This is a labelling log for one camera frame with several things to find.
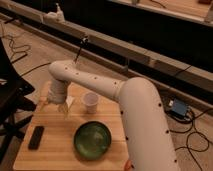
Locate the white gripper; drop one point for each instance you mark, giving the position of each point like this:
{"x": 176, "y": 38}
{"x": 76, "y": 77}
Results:
{"x": 57, "y": 94}

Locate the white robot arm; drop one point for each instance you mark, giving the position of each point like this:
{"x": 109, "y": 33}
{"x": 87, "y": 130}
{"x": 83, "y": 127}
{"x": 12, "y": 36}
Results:
{"x": 149, "y": 141}

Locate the white sponge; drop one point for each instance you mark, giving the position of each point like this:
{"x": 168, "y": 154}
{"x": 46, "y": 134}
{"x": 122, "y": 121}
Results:
{"x": 69, "y": 101}

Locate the black office chair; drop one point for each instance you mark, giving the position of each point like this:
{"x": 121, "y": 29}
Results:
{"x": 12, "y": 97}

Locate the wooden table board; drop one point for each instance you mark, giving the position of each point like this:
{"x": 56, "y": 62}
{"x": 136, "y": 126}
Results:
{"x": 56, "y": 151}

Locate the green bowl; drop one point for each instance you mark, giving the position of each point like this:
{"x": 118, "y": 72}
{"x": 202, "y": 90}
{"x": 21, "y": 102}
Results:
{"x": 92, "y": 140}

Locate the orange carrot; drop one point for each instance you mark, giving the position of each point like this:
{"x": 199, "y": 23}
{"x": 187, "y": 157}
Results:
{"x": 127, "y": 166}

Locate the blue power box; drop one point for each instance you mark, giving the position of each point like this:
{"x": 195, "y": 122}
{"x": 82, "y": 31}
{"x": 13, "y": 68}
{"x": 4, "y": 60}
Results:
{"x": 178, "y": 108}

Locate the white object on rail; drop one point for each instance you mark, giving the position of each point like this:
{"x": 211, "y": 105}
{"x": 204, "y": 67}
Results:
{"x": 58, "y": 15}

